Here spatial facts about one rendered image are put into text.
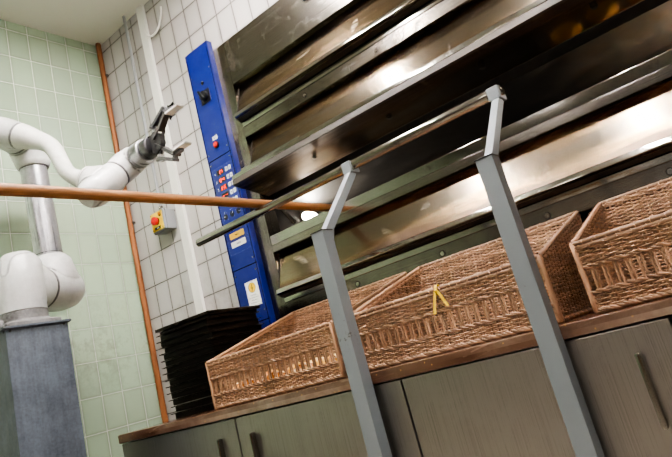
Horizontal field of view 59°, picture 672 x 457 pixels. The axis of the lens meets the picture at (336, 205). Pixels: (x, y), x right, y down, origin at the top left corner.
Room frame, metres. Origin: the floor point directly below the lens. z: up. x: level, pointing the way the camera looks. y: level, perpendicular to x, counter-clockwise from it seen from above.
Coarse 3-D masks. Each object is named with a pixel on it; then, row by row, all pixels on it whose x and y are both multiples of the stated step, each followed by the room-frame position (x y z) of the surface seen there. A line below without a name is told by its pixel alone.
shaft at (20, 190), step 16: (0, 192) 1.24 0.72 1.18; (16, 192) 1.26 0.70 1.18; (32, 192) 1.29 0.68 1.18; (48, 192) 1.32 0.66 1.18; (64, 192) 1.35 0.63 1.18; (80, 192) 1.39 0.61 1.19; (96, 192) 1.42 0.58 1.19; (112, 192) 1.46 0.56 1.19; (128, 192) 1.50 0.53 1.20; (144, 192) 1.54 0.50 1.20; (288, 208) 2.03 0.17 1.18; (304, 208) 2.10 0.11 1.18; (320, 208) 2.17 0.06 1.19
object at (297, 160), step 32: (576, 0) 1.48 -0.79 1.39; (608, 0) 1.51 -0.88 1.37; (640, 0) 1.53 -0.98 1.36; (512, 32) 1.58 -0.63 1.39; (544, 32) 1.60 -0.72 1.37; (576, 32) 1.63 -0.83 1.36; (448, 64) 1.68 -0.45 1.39; (512, 64) 1.74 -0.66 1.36; (384, 96) 1.82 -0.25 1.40; (416, 96) 1.83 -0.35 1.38; (448, 96) 1.86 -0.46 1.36; (352, 128) 1.96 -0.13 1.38; (384, 128) 2.00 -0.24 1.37; (288, 160) 2.12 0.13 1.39; (320, 160) 2.17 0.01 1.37; (256, 192) 2.35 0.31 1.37
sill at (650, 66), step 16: (640, 64) 1.54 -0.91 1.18; (656, 64) 1.52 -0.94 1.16; (608, 80) 1.59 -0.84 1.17; (624, 80) 1.57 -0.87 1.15; (576, 96) 1.64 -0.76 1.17; (592, 96) 1.62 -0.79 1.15; (544, 112) 1.70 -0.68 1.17; (560, 112) 1.67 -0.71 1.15; (512, 128) 1.76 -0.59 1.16; (528, 128) 1.73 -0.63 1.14; (480, 144) 1.82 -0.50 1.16; (448, 160) 1.89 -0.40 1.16; (400, 176) 2.00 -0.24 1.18; (416, 176) 1.97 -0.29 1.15; (368, 192) 2.08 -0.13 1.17; (384, 192) 2.05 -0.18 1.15; (352, 208) 2.13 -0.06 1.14; (304, 224) 2.27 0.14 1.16; (272, 240) 2.37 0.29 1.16
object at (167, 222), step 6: (162, 210) 2.64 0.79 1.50; (168, 210) 2.66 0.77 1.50; (150, 216) 2.68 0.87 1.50; (156, 216) 2.66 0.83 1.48; (162, 216) 2.64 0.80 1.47; (168, 216) 2.66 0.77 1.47; (174, 216) 2.69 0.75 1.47; (162, 222) 2.64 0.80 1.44; (168, 222) 2.65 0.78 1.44; (174, 222) 2.68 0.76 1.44; (156, 228) 2.67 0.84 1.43; (162, 228) 2.65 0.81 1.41; (168, 228) 2.66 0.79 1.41; (174, 228) 2.68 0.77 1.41; (156, 234) 2.70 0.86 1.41; (162, 234) 2.73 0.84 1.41
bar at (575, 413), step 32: (480, 96) 1.42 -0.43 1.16; (416, 128) 1.53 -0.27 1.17; (352, 160) 1.66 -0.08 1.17; (480, 160) 1.22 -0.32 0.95; (288, 192) 1.81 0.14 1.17; (512, 224) 1.20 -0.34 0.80; (320, 256) 1.49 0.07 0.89; (512, 256) 1.22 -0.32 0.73; (544, 288) 1.23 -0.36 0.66; (352, 320) 1.49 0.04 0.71; (544, 320) 1.21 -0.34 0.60; (352, 352) 1.48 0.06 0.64; (544, 352) 1.22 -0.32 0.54; (352, 384) 1.49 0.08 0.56; (576, 384) 1.22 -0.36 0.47; (576, 416) 1.21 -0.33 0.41; (384, 448) 1.49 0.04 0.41; (576, 448) 1.22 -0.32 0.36
